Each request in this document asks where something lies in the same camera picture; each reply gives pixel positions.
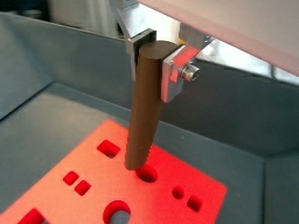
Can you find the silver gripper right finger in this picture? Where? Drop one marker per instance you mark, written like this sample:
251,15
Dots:
178,64

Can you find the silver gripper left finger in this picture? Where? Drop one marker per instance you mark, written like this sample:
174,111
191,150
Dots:
130,13

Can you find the brown oval peg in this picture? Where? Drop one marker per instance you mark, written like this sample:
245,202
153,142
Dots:
147,103

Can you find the red shape sorting board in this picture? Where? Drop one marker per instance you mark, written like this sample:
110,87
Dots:
90,186

